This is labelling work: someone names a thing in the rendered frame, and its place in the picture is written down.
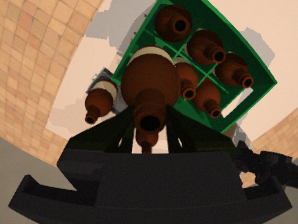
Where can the green plastic crate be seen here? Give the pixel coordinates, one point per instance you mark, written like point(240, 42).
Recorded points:
point(203, 12)

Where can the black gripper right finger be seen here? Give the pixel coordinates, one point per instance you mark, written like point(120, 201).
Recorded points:
point(194, 136)

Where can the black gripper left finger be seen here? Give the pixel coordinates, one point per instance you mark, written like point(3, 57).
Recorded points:
point(107, 135)

